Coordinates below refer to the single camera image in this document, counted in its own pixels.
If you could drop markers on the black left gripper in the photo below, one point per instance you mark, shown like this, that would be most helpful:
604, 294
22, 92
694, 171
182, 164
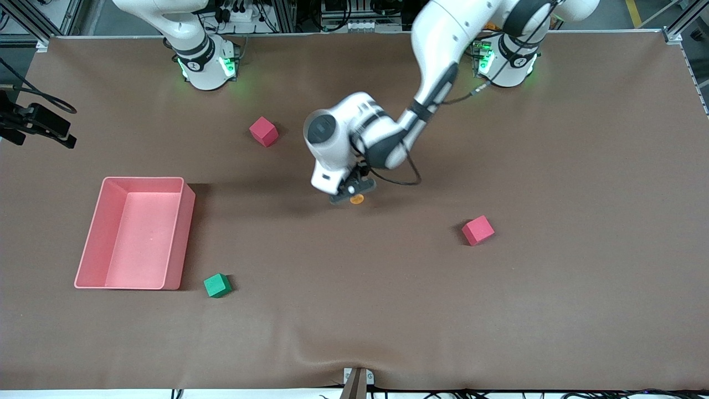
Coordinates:
364, 175

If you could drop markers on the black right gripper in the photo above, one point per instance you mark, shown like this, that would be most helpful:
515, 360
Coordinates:
5, 104

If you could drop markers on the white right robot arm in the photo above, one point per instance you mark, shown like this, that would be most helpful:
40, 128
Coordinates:
194, 50

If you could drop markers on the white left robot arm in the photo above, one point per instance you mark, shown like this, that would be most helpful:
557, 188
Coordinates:
443, 33

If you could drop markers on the pink foam cube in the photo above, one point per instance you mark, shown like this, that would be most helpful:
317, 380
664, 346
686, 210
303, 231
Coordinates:
263, 132
478, 230

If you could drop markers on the brown table mat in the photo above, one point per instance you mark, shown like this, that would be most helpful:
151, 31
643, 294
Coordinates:
354, 310

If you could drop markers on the pink plastic bin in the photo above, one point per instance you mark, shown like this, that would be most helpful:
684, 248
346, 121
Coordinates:
138, 244

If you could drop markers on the white connector block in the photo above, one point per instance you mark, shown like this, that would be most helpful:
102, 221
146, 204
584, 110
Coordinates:
368, 25

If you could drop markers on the green foam cube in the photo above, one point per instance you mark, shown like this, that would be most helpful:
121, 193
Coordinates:
217, 285

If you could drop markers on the white power strip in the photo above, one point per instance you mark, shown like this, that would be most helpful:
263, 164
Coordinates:
241, 15

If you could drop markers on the aluminium frame profile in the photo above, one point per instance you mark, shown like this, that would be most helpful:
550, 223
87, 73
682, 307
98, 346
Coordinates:
678, 25
27, 19

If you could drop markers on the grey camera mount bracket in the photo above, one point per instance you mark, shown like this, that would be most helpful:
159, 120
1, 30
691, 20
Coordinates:
357, 382

